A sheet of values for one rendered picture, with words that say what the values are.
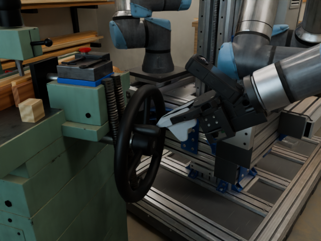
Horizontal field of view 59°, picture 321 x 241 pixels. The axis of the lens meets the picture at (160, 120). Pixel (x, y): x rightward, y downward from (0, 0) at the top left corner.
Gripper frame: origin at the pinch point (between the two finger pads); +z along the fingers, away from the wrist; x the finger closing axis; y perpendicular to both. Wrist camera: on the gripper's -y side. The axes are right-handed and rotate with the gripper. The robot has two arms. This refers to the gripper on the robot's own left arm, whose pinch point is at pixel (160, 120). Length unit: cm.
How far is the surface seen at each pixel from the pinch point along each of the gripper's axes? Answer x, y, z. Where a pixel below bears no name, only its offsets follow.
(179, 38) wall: 338, -12, 93
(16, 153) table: -16.0, -8.8, 22.2
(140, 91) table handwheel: 3.3, -7.0, 2.7
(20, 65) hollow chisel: 5.3, -26.1, 30.8
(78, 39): 254, -70, 183
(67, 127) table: -2.5, -7.4, 20.9
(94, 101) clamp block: -0.4, -9.8, 11.9
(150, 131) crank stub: -3.6, 0.3, 1.3
